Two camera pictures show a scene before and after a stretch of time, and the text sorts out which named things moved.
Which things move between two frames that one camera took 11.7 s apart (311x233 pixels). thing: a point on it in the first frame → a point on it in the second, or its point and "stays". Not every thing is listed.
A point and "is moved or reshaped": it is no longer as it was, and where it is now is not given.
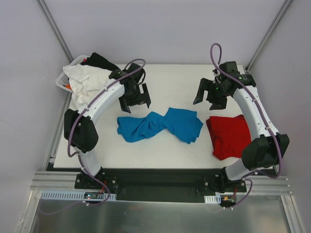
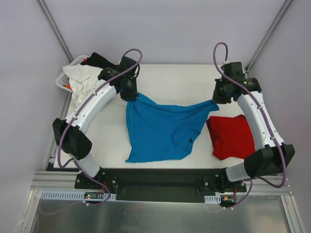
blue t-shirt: (181, 124) is moved or reshaped
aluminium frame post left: (55, 29) stays
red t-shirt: (229, 135) stays
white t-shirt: (85, 82) stays
